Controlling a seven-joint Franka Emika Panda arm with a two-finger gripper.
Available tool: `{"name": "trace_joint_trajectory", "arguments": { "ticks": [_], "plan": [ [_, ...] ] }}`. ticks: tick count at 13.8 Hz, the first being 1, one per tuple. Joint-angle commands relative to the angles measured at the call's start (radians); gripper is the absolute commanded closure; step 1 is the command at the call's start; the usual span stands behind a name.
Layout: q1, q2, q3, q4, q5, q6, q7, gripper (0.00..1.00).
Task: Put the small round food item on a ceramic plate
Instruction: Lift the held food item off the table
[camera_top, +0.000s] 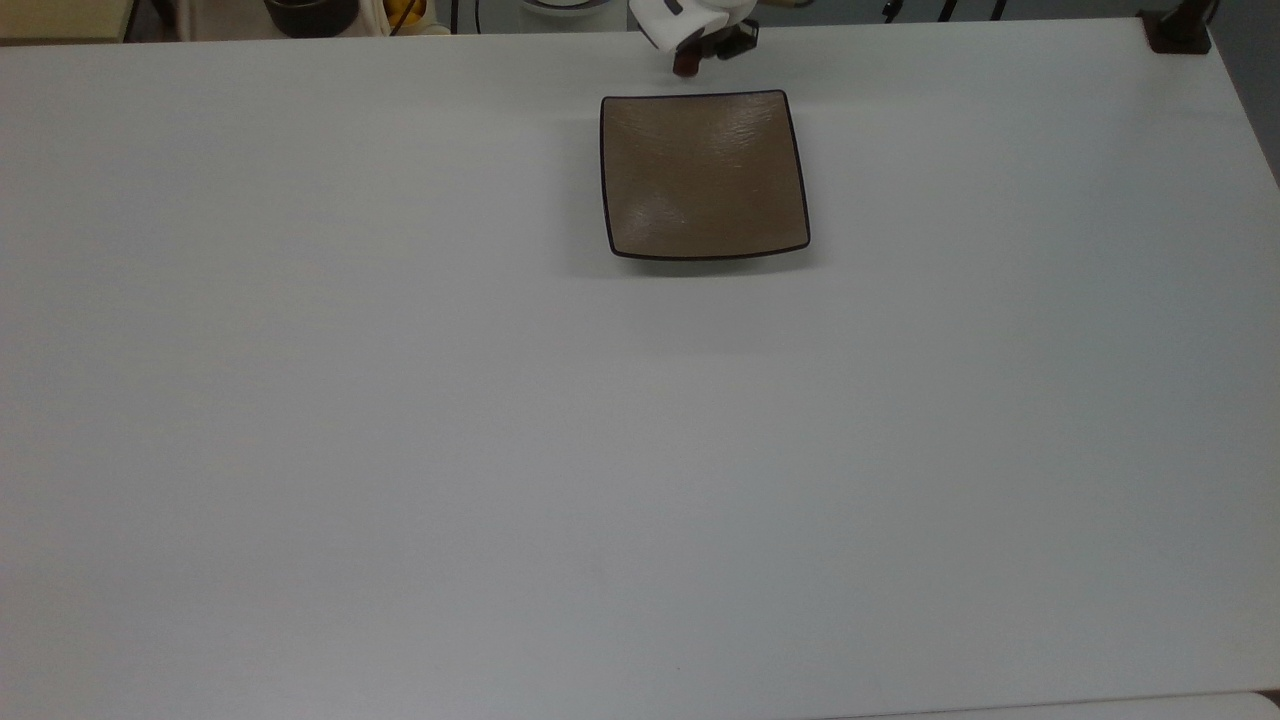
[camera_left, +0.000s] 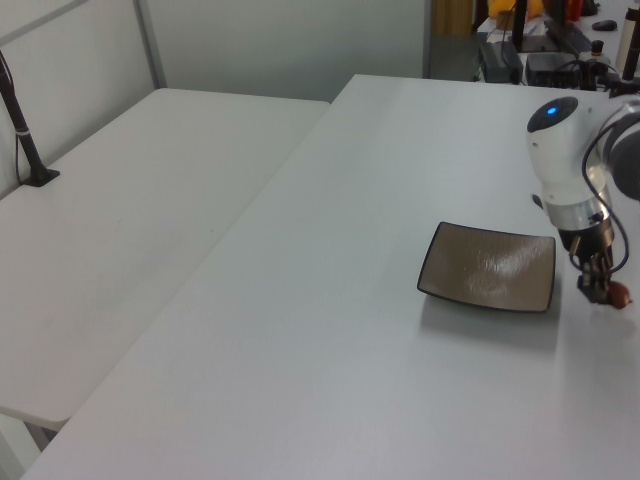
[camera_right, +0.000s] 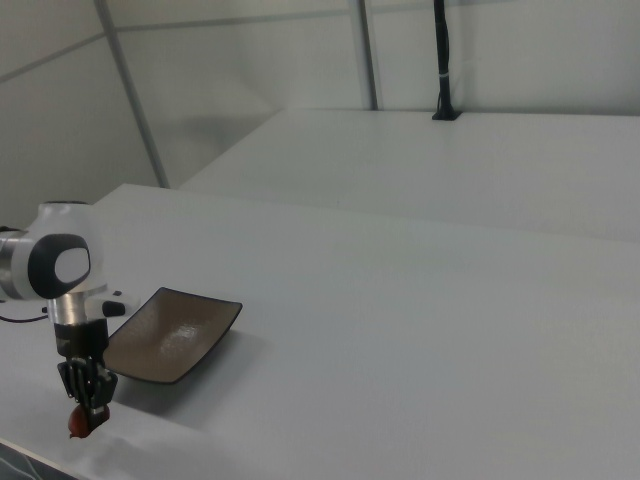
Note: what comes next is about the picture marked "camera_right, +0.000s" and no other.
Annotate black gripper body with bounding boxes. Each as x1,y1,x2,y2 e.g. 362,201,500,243
52,319,110,363

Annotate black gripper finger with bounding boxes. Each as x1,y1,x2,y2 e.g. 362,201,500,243
56,356,86,403
82,358,120,432

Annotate small round red-brown food item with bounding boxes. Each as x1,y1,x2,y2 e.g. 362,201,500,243
66,405,97,441

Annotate square brown ceramic plate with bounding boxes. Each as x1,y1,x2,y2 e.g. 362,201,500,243
103,286,244,385

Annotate thin black cable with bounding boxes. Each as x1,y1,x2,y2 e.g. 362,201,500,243
0,308,50,324

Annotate grey metal frame post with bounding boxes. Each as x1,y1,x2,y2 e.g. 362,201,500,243
355,0,385,112
94,0,171,190

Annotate black camera stand pole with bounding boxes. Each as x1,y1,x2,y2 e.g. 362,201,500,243
431,0,462,122

